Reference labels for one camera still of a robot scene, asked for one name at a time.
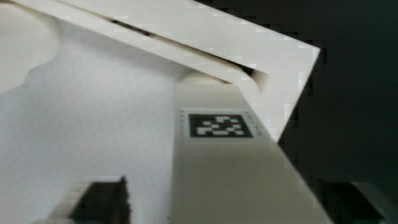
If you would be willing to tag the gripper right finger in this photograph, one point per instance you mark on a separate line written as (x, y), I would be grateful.
(381, 201)

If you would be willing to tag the white desk tabletop tray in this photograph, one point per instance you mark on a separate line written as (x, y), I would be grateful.
(88, 130)

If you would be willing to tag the white right fence bar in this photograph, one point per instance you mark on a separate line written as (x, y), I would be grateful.
(234, 39)

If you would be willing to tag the white desk leg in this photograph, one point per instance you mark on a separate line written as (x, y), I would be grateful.
(237, 185)
(30, 43)

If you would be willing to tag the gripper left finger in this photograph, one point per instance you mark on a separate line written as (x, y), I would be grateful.
(88, 206)

